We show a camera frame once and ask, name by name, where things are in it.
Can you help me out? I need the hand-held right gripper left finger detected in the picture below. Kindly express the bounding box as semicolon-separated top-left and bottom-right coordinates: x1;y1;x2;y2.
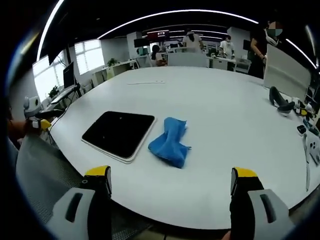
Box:
46;165;112;240

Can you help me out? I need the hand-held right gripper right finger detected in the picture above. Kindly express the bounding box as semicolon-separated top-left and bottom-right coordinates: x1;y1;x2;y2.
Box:
229;166;296;240

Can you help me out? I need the black rectangular mirror white frame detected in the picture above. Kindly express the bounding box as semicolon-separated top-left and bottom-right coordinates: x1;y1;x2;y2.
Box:
81;110;157;165

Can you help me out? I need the blue cleaning cloth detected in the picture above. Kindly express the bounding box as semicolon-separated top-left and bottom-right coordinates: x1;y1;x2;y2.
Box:
147;116;192;170

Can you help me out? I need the grey mesh office chair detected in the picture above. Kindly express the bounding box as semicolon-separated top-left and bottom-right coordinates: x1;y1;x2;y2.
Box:
15;134;151;240

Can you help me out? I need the black computer monitor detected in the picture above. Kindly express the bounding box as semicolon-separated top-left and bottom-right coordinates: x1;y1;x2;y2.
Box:
62;61;76;89

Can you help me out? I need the white controller device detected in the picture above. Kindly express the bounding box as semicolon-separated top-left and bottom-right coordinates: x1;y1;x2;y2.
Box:
302;132;320;166

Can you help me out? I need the black curved headset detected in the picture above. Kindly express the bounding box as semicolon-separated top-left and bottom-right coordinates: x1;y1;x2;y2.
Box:
268;86;296;118

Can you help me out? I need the white desk divider panel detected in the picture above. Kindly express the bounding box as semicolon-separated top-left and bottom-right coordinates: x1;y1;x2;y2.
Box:
263;43;312;103

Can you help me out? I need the white partition panel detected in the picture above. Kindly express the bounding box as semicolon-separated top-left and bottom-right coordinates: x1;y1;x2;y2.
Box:
166;52;209;68

